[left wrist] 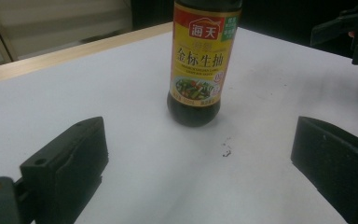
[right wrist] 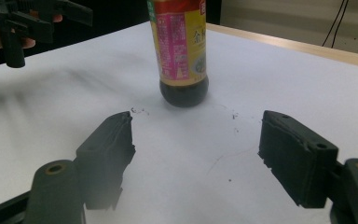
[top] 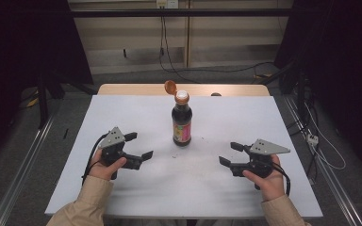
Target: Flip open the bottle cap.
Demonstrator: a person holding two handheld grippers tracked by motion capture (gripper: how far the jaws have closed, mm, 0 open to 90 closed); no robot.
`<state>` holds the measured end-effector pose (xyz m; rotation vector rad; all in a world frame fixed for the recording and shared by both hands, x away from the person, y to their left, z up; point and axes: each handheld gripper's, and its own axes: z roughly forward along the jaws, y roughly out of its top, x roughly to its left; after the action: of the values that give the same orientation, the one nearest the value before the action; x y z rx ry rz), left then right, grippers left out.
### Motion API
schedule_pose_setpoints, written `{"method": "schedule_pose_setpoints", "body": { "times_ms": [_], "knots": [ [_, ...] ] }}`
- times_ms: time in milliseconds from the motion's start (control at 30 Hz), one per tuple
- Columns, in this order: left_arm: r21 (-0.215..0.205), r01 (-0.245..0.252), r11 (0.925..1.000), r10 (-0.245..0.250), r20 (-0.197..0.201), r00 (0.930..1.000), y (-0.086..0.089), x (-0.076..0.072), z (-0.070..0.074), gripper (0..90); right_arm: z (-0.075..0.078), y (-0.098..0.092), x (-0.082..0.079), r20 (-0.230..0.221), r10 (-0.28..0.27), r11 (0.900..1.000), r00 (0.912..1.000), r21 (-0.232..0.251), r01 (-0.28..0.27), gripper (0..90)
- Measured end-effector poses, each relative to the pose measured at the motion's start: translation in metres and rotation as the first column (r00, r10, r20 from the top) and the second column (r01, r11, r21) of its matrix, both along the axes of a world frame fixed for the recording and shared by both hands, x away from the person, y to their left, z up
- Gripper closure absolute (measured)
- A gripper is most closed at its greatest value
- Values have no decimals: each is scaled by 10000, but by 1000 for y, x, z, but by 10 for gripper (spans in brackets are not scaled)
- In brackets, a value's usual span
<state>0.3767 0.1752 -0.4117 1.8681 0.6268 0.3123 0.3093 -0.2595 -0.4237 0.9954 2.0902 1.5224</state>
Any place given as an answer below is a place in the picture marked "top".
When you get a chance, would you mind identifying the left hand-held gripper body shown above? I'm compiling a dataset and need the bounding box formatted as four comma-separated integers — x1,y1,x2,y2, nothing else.
98,126,130,172

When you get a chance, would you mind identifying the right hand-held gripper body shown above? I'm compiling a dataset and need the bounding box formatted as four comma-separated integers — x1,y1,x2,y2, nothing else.
244,138,291,180

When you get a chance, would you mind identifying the dark soy sauce bottle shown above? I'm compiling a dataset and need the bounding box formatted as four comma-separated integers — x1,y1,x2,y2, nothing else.
164,79,193,148

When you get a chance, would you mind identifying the person's left hand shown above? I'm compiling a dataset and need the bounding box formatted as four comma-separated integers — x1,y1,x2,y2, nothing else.
88,149,128,182

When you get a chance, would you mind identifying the person's right hand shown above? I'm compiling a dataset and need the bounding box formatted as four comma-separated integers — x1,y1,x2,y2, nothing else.
241,153,286,202

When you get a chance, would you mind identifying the white power strip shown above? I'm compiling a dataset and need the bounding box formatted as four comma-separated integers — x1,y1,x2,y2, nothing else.
305,133,321,147

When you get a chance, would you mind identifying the black metal stand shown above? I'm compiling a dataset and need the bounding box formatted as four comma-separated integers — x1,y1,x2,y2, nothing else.
36,73,51,130

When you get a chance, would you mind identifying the black curtain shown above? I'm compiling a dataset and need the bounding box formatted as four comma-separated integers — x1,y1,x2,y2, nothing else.
0,0,94,158
274,0,362,172

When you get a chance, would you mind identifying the black horizontal bar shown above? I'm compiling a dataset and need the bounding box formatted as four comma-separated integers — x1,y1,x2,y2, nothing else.
70,8,294,19

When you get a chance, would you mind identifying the left hand-held gripper black cable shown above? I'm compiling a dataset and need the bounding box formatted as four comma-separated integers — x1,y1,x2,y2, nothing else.
81,132,110,186

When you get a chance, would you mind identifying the hand-held gripper black cable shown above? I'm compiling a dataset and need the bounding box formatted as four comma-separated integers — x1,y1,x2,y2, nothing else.
81,132,110,186
271,162,292,198

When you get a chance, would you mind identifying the right hand-held gripper black cable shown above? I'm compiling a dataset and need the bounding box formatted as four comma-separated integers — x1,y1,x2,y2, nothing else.
271,162,292,198

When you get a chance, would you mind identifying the aluminium floor rail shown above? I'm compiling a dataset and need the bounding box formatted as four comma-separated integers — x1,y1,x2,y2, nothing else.
283,93,362,226
0,114,59,226

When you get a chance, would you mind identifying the white cable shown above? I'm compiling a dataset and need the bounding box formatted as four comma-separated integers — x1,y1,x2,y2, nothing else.
304,102,347,171

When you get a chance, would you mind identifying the black hanging cable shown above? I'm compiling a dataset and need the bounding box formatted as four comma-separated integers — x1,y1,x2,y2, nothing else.
157,8,267,84

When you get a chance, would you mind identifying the white wall socket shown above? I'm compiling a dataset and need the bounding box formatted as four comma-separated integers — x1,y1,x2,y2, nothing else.
156,0,180,9

